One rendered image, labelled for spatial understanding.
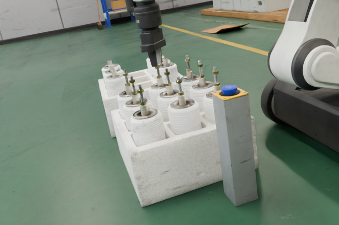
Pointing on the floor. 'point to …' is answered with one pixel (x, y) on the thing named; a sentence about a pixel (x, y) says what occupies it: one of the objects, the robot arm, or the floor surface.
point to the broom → (97, 6)
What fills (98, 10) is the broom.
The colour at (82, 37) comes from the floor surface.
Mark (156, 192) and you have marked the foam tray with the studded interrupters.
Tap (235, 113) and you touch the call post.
